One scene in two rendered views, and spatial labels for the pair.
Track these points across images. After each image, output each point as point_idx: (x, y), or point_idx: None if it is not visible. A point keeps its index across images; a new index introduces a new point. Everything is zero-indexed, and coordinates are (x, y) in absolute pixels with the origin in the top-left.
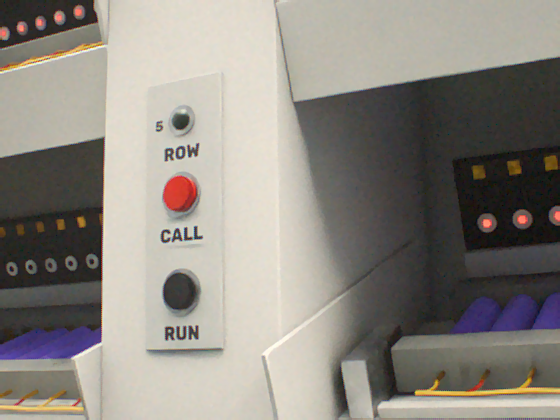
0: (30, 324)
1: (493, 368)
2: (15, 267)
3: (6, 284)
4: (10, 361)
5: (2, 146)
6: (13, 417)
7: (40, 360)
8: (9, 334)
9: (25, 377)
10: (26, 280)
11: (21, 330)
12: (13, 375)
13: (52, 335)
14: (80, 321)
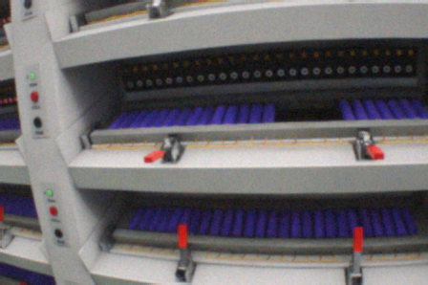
0: (326, 98)
1: None
2: (307, 71)
3: (298, 77)
4: (388, 120)
5: (419, 32)
6: (402, 143)
7: (403, 120)
8: (314, 101)
9: (406, 127)
10: (311, 76)
11: (322, 99)
12: (400, 127)
13: (361, 104)
14: (354, 96)
